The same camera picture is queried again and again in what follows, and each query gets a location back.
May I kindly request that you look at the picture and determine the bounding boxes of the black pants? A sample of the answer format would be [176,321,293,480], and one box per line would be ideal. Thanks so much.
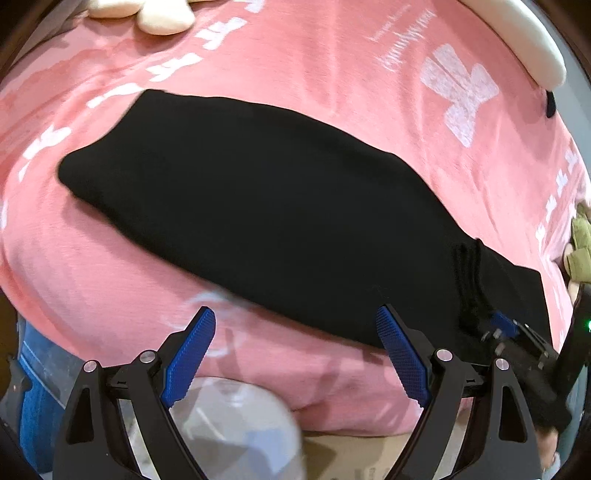
[57,90,551,362]

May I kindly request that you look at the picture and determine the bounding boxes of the cream flower plush toy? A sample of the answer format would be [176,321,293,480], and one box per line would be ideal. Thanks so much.
[87,0,195,36]

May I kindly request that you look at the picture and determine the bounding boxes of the grey white patterned slipper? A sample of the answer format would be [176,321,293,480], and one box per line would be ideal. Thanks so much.
[126,376,307,480]

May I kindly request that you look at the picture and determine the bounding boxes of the white plush toy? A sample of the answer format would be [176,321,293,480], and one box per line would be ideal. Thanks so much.
[462,0,567,118]

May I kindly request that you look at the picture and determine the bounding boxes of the person's right hand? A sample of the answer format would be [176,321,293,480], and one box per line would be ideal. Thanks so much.
[535,427,560,477]

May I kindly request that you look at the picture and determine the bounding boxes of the green plush toy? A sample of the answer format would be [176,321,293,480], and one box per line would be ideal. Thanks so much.
[563,203,591,283]

